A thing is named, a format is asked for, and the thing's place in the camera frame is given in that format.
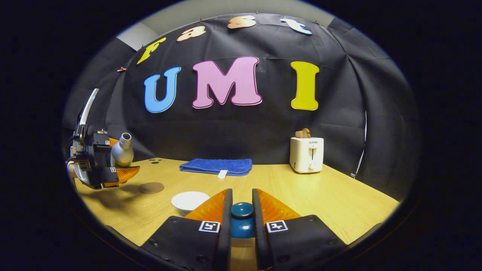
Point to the white ceramic teacup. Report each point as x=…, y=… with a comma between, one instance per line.
x=188, y=200

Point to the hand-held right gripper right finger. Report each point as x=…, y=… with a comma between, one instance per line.
x=260, y=244

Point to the brown toast slice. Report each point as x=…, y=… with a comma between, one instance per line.
x=307, y=132
x=300, y=134

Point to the round brown coaster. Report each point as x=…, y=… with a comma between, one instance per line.
x=151, y=187

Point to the folded blue towel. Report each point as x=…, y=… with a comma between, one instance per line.
x=216, y=166

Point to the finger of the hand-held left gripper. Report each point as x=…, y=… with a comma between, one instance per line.
x=101, y=150
x=126, y=174

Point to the white toaster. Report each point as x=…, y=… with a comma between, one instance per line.
x=305, y=154

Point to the silver green-label water bottle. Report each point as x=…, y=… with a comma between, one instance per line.
x=122, y=152

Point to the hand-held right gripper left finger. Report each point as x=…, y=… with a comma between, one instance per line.
x=224, y=244

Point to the teal teacup lid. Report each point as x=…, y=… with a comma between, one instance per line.
x=242, y=222

